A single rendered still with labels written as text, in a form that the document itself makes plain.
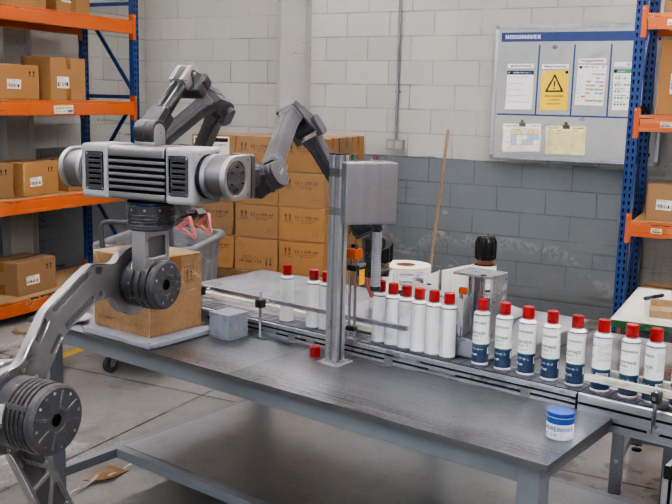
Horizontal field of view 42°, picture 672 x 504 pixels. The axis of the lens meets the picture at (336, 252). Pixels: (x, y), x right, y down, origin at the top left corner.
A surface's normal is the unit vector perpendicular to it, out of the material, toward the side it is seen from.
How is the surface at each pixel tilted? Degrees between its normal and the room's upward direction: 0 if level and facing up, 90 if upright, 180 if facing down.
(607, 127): 90
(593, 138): 90
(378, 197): 90
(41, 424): 90
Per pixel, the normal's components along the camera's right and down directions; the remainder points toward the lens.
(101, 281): 0.89, 0.10
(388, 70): -0.46, 0.14
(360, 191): 0.30, 0.17
